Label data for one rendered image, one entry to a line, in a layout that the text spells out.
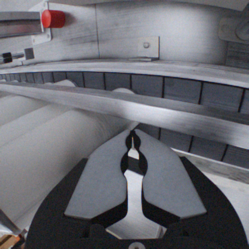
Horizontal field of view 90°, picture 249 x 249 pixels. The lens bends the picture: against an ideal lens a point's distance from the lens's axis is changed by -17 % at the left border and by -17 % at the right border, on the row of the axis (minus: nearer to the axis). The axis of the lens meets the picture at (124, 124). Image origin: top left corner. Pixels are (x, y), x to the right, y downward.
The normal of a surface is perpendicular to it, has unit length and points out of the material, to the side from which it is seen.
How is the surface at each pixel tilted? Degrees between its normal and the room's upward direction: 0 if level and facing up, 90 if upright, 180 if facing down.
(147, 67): 0
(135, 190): 0
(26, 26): 90
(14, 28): 90
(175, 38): 0
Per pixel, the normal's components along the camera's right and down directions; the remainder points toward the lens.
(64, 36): -0.52, 0.43
